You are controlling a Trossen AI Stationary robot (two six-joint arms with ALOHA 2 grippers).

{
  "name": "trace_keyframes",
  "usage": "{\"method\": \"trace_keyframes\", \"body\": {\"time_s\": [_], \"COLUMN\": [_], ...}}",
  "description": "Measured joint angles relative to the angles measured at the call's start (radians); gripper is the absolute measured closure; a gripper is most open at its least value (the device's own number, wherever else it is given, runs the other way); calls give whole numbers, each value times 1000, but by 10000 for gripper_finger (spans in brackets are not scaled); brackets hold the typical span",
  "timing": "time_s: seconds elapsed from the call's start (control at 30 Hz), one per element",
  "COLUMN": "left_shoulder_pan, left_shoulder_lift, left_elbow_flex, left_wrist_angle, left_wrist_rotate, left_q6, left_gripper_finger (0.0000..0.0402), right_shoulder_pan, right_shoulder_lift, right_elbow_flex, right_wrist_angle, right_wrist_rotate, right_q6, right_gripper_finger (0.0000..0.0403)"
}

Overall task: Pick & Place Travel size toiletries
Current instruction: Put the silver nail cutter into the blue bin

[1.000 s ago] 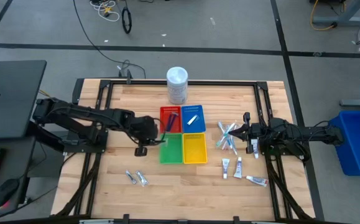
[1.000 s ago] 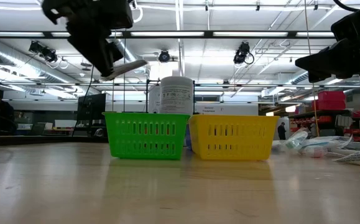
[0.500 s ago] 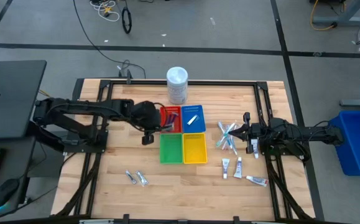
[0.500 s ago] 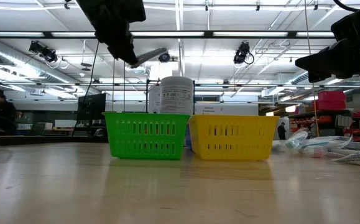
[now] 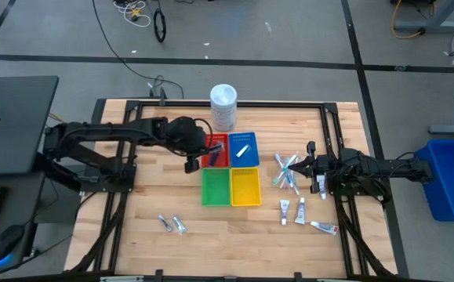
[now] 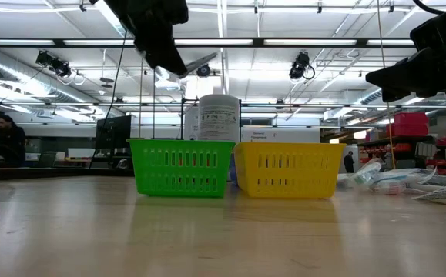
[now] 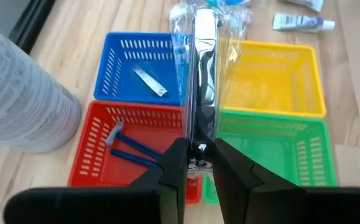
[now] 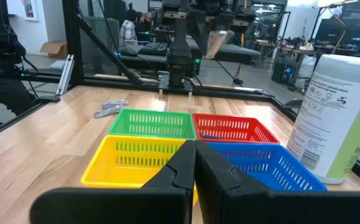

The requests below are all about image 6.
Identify storage shelf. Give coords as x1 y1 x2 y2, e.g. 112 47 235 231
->
356 134 446 179

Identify yellow plastic basket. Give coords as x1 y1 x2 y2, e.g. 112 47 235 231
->
233 142 348 200

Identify silver ventilation duct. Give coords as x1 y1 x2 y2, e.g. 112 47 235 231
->
0 51 93 117

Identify teal toothbrush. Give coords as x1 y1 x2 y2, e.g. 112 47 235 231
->
351 159 384 188

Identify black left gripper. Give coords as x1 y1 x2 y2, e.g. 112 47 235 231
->
89 0 189 78

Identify black ceiling camera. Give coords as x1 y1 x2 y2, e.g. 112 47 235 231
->
288 51 317 81

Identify white wipes canister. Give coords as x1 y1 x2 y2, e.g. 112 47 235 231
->
197 93 242 144

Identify blue plastic basket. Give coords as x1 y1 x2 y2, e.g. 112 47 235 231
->
228 152 240 186

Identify yellow hanging cord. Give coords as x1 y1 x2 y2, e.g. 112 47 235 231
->
375 0 397 171

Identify black monitor back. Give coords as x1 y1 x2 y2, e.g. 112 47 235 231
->
95 115 133 151

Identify round black overhead camera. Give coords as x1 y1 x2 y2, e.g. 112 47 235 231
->
196 62 213 78

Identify person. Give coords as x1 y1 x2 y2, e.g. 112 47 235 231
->
0 114 28 168
343 150 357 175

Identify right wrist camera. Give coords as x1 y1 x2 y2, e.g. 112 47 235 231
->
410 2 446 53

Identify red storage bins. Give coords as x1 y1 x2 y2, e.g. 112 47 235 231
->
385 112 430 137

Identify black hanging cable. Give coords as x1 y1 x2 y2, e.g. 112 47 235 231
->
89 29 129 171

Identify green plastic basket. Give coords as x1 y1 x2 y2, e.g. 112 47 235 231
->
126 138 236 199

